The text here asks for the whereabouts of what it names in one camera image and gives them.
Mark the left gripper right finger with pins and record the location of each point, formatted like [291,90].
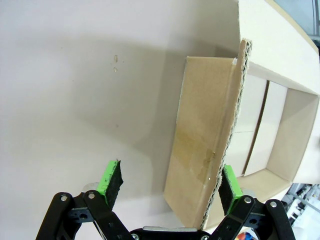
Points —
[240,215]

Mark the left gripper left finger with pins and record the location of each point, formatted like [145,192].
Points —
[100,215]

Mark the large brown cardboard box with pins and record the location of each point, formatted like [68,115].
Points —
[200,125]

